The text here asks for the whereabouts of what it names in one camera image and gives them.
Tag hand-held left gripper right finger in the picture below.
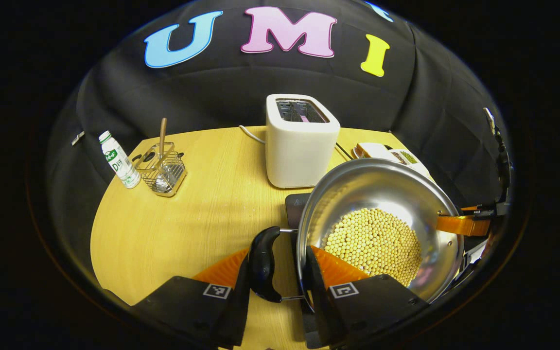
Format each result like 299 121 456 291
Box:
303 245 430 349

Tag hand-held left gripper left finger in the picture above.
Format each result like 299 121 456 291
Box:
131 248 252 349

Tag pile of yellow soybeans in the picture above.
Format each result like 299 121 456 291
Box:
323 208 423 287

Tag steel pot with black handles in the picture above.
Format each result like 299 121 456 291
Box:
247 157 465 312

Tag black induction cooktop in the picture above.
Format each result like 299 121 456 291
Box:
284 193 319 349

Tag patterned small plate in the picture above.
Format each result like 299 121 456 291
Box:
352 142 430 178

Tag white bread sandwich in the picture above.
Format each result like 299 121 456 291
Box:
356 142 392 161

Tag white toaster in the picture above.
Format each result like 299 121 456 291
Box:
265 93 341 189

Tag white drink bottle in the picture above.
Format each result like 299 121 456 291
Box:
98 130 141 190

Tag wooden stick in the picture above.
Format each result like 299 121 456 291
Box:
158 117 168 158

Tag black backdrop cloth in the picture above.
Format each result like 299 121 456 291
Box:
44 0 514 273

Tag clear wire utensil holder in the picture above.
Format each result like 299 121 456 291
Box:
134 141 187 198

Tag white toaster cable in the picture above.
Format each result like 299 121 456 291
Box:
239 125 267 145

